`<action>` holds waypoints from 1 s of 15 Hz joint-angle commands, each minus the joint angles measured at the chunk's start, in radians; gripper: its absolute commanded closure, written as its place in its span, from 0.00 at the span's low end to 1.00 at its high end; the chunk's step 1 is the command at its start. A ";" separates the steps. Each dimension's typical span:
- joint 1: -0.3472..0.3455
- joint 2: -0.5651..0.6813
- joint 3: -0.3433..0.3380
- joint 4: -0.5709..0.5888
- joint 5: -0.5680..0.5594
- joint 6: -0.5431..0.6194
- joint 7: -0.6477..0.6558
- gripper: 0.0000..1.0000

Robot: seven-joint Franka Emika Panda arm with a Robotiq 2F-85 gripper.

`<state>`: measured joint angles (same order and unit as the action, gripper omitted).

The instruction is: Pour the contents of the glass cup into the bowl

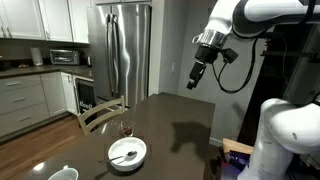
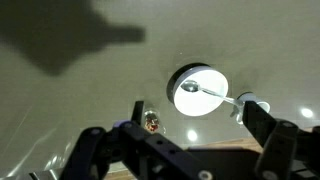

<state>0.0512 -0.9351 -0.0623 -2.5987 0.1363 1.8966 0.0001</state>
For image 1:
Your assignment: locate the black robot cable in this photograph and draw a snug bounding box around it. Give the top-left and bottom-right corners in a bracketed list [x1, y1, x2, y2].
[211, 36, 259, 95]

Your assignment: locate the white ceramic bowl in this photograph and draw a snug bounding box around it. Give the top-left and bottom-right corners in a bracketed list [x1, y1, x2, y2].
[108, 137, 147, 172]

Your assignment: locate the silver toaster oven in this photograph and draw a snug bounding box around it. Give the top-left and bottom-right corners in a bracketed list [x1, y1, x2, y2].
[50, 49, 80, 65]

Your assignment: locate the stainless steel refrigerator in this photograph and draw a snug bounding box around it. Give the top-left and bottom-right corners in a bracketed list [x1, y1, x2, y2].
[87, 3, 151, 107]

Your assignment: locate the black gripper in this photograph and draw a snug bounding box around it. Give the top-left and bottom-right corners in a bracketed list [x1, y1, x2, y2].
[187, 46, 218, 89]

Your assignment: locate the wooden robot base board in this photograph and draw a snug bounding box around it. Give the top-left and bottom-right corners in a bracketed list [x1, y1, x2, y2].
[222, 138, 253, 154]

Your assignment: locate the clear glass cup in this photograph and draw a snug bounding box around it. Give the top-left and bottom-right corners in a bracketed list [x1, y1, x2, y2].
[120, 120, 135, 137]

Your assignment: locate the white pitcher cup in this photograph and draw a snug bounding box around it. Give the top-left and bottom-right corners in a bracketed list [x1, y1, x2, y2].
[48, 165, 79, 180]

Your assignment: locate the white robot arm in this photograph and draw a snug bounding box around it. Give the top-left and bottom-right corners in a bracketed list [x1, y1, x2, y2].
[187, 0, 320, 180]

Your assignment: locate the metal spoon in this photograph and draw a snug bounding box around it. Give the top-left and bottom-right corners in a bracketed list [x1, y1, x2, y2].
[98, 151, 137, 164]

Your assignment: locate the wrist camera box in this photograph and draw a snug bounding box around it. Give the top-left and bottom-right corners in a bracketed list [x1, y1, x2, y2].
[221, 48, 238, 64]

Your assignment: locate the cream wooden chair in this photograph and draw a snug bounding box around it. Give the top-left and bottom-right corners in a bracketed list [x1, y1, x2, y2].
[77, 96, 126, 136]

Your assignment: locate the nuts and dried fruit mix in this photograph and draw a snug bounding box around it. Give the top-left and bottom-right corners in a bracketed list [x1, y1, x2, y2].
[122, 127, 133, 137]

